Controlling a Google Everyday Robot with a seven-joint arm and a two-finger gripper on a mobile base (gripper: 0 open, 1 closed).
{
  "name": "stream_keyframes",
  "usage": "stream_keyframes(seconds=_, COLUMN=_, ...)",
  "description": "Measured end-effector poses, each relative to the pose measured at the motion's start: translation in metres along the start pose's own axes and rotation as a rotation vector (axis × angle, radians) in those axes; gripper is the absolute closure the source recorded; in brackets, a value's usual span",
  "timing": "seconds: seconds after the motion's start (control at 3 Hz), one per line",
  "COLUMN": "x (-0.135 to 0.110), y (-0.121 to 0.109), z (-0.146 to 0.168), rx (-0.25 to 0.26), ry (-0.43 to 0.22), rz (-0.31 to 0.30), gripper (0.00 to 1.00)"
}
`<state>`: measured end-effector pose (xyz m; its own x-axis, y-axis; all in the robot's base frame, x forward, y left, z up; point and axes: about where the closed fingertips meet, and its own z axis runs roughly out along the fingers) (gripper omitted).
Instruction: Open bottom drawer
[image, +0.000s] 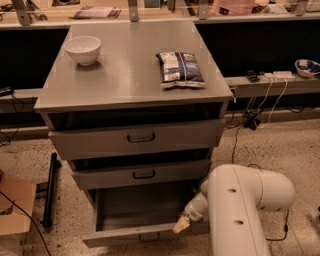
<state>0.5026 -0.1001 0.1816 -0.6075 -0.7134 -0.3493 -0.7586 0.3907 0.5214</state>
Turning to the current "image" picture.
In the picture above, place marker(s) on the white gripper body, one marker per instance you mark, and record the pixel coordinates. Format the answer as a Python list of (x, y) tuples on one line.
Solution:
[(191, 212)]

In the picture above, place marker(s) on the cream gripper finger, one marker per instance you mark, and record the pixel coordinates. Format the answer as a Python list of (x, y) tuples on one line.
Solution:
[(182, 224)]

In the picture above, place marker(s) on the grey bottom drawer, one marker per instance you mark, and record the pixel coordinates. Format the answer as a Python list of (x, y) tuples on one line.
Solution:
[(142, 213)]

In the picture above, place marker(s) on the grey drawer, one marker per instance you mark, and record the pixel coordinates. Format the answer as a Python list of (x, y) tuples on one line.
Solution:
[(141, 174), (135, 140), (142, 213)]

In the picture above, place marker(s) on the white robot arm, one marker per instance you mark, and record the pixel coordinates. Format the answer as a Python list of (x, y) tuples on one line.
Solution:
[(231, 198)]

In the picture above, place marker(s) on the grey middle drawer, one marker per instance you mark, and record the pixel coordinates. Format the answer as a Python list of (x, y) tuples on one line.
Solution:
[(141, 174)]

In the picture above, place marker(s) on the grey top drawer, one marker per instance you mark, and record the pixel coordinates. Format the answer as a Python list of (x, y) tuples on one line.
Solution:
[(135, 140)]

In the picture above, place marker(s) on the grey drawer cabinet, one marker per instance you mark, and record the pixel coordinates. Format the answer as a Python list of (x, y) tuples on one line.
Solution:
[(123, 88)]

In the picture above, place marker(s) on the black power adapter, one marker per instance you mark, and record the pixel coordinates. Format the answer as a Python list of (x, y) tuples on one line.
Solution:
[(252, 124)]

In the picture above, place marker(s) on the black bar on floor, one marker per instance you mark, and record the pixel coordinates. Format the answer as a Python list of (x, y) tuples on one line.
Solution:
[(47, 215)]

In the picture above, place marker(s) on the blue white snack bag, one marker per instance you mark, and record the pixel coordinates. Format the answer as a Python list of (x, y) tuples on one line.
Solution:
[(179, 69)]

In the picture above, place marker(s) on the black remote on ledge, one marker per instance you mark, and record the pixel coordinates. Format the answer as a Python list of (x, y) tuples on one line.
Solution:
[(252, 76)]

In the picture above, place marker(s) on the white power strip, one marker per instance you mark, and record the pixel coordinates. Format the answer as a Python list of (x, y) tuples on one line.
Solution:
[(280, 75)]

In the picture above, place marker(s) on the cardboard box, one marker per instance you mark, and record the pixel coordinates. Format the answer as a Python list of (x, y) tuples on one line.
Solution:
[(16, 207)]

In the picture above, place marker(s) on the blue white patterned bowl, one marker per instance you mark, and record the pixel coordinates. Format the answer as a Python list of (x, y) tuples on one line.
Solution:
[(307, 68)]

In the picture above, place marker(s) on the white ceramic bowl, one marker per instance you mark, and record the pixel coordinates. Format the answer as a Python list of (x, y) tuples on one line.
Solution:
[(84, 50)]

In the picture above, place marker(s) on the pink container on shelf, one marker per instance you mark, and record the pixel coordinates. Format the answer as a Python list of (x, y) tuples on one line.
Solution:
[(233, 7)]

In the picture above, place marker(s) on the black device on left ledge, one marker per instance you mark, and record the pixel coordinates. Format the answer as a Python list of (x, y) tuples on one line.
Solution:
[(5, 91)]

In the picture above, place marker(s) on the magazine on back shelf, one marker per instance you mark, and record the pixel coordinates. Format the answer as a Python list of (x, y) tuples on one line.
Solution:
[(92, 12)]

